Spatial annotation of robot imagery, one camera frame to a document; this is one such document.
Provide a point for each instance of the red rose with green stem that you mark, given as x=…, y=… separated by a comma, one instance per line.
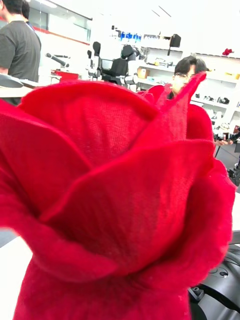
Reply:
x=120, y=200

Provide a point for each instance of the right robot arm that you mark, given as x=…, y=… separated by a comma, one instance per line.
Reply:
x=222, y=287

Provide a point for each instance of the black and white robot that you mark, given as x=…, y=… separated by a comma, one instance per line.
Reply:
x=117, y=66

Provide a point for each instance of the person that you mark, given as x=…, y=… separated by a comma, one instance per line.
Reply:
x=20, y=50
x=25, y=11
x=185, y=68

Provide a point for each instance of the white shelf with goods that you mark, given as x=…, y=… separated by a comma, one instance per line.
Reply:
x=222, y=82

